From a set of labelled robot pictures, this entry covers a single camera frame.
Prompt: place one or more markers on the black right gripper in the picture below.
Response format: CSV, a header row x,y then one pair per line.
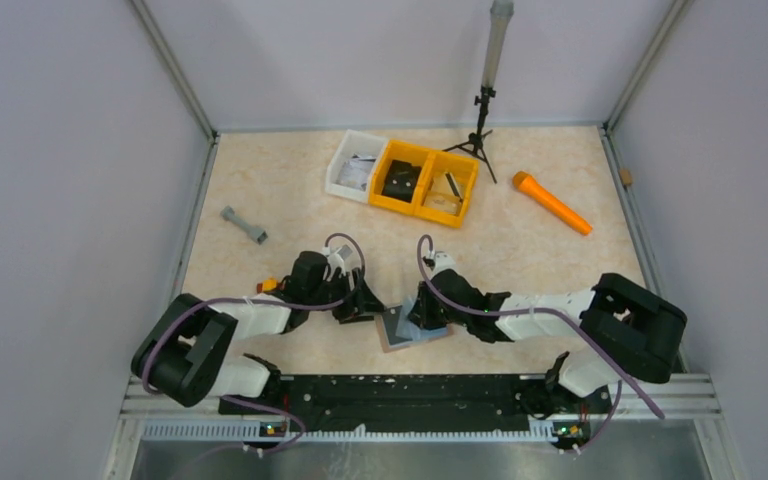
x,y
429,311

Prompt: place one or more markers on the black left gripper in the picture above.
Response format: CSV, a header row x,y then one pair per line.
x,y
355,302

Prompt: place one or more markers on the dark credit card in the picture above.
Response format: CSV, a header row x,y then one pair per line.
x,y
389,324

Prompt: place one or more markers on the brown leather card holder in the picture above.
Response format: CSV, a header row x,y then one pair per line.
x,y
420,336

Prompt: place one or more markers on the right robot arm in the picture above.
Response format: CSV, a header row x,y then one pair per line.
x,y
631,335

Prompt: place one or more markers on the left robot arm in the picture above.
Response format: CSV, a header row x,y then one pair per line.
x,y
183,357

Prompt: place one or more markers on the black card in bin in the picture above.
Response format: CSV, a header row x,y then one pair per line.
x,y
401,180

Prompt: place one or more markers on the yellow toy car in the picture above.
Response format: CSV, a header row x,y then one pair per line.
x,y
268,285

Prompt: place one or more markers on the white plastic bin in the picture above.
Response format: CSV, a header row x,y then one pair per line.
x,y
353,142

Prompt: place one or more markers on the grey dumbbell-shaped part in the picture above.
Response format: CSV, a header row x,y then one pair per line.
x,y
253,232

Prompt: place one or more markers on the yellow double plastic bin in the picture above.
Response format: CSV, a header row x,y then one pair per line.
x,y
432,162

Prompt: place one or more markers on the papers in white bin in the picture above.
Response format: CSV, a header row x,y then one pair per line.
x,y
356,171

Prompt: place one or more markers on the black tripod with grey pole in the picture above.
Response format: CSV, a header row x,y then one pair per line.
x,y
501,12

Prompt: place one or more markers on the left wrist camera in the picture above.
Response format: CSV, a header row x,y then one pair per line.
x,y
341,257

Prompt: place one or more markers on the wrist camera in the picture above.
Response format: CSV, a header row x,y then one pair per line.
x,y
438,261
341,257

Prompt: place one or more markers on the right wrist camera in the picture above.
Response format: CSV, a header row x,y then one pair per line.
x,y
438,261

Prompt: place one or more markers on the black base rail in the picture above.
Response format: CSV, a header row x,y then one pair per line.
x,y
410,403

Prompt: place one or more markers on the orange plastic cone handle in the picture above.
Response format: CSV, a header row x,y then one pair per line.
x,y
529,186

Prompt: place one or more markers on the white cable duct strip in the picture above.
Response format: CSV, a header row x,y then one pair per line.
x,y
256,431

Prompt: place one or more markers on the small tan wall block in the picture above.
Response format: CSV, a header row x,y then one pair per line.
x,y
626,177

